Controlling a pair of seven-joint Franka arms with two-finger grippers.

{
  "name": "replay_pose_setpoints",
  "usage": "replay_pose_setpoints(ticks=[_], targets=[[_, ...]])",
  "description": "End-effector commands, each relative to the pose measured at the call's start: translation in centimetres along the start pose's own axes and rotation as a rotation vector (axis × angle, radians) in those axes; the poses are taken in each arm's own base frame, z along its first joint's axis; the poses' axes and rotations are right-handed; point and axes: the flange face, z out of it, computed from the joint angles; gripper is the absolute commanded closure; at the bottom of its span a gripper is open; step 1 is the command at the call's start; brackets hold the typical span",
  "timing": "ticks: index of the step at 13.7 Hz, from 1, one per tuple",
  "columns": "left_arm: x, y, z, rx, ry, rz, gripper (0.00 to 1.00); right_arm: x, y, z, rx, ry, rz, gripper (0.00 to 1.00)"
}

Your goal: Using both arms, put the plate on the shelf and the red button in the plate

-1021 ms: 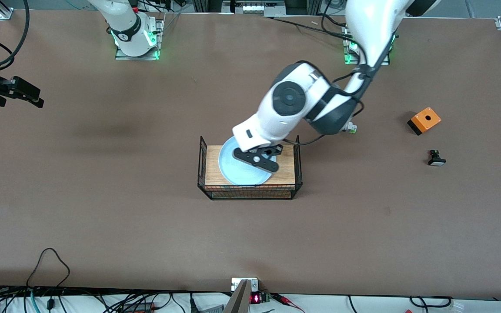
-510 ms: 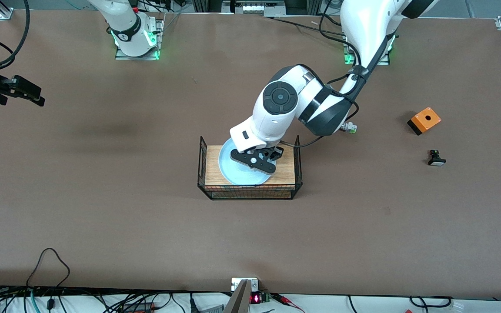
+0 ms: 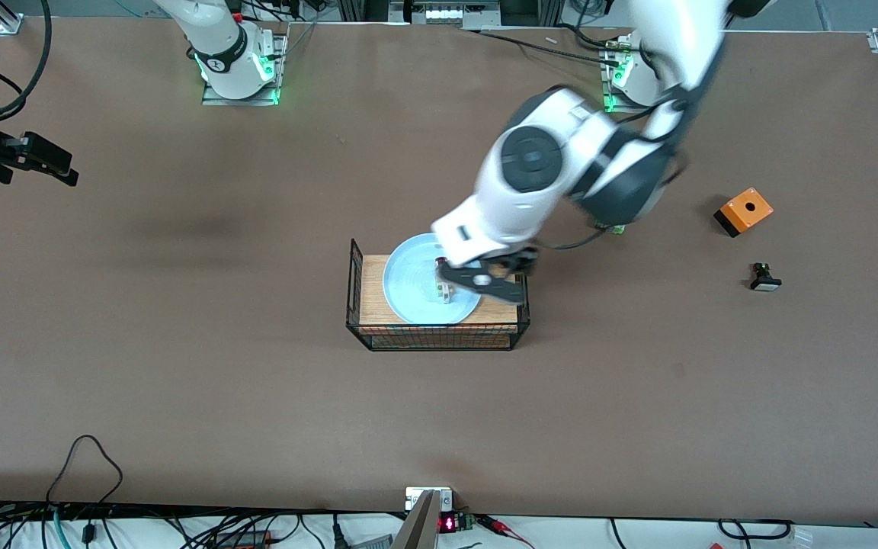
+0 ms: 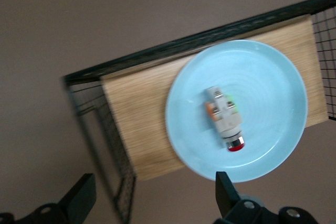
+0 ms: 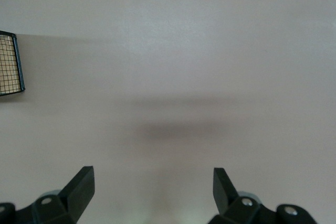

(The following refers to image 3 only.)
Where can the green push button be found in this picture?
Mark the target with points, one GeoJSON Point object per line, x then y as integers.
{"type": "Point", "coordinates": [616, 228]}

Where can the red LED display board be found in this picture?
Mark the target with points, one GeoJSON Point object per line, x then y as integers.
{"type": "Point", "coordinates": [448, 524]}

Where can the black push button white cap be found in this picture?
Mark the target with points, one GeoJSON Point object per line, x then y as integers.
{"type": "Point", "coordinates": [764, 279]}

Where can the black power adapter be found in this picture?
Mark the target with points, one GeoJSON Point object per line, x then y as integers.
{"type": "Point", "coordinates": [245, 539]}

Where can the light blue round plate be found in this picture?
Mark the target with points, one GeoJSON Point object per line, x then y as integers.
{"type": "Point", "coordinates": [408, 290]}

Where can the orange button box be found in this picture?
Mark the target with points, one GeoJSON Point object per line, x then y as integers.
{"type": "Point", "coordinates": [748, 212]}

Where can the small white grey device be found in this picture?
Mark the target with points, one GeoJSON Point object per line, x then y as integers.
{"type": "Point", "coordinates": [447, 499]}

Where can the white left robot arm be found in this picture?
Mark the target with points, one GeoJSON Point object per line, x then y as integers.
{"type": "Point", "coordinates": [530, 160]}

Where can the grey metal bar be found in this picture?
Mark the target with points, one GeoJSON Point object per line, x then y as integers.
{"type": "Point", "coordinates": [418, 530]}

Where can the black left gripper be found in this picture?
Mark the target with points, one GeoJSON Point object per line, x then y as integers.
{"type": "Point", "coordinates": [514, 264]}

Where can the red push button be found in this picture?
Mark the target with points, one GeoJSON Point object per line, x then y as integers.
{"type": "Point", "coordinates": [446, 292]}

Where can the red test lead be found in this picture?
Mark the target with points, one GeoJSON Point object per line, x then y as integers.
{"type": "Point", "coordinates": [504, 528]}

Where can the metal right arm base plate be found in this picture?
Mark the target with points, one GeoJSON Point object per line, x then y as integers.
{"type": "Point", "coordinates": [214, 97]}

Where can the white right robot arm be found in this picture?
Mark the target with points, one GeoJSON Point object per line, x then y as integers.
{"type": "Point", "coordinates": [218, 46]}

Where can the aluminium frame structure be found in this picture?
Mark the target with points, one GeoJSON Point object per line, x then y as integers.
{"type": "Point", "coordinates": [454, 11]}

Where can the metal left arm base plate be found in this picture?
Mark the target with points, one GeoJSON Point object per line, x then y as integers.
{"type": "Point", "coordinates": [607, 91]}

